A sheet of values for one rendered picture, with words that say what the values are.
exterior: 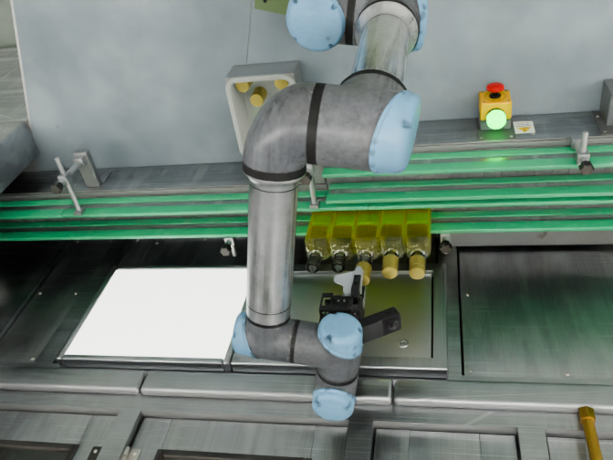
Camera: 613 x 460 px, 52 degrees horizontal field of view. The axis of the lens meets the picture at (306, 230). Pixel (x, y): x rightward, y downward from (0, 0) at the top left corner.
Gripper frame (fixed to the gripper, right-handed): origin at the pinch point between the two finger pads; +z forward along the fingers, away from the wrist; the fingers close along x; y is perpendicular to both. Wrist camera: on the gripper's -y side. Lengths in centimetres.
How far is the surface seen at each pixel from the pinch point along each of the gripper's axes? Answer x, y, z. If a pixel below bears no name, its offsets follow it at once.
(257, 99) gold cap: -27, 26, 36
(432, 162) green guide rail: -13.3, -15.4, 24.9
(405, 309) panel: 12.6, -8.3, 3.1
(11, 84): -24, 118, 70
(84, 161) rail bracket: -16, 76, 30
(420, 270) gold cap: -0.9, -12.5, 1.0
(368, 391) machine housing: 12.7, -1.6, -20.4
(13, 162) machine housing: -17, 97, 30
